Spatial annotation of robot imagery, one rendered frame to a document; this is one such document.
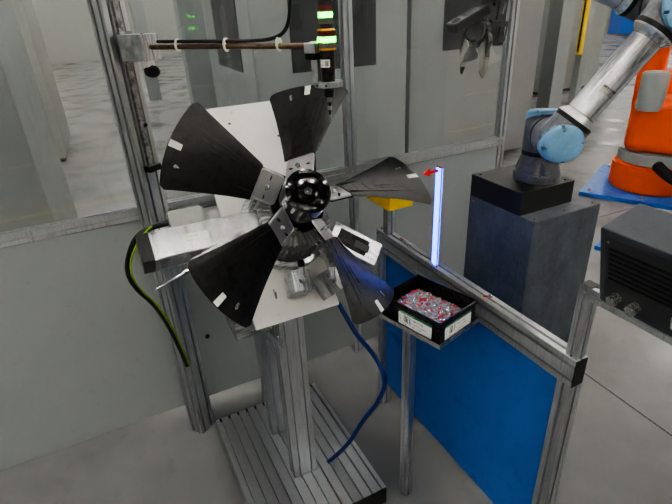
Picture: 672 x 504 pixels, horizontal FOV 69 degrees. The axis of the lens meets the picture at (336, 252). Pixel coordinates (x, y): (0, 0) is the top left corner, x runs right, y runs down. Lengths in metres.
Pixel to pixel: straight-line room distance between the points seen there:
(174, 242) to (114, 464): 1.27
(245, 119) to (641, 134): 3.88
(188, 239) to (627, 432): 1.92
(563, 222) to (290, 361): 0.99
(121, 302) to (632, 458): 2.08
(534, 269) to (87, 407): 1.81
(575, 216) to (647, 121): 3.18
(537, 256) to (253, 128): 1.00
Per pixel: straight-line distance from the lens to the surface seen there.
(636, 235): 1.05
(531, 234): 1.66
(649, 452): 2.43
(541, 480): 1.61
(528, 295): 1.78
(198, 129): 1.27
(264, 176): 1.27
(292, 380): 1.68
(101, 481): 2.32
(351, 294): 1.19
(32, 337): 2.13
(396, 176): 1.41
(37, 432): 2.39
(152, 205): 1.77
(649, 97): 4.82
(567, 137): 1.57
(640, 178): 4.96
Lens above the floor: 1.63
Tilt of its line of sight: 27 degrees down
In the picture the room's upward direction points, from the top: 3 degrees counter-clockwise
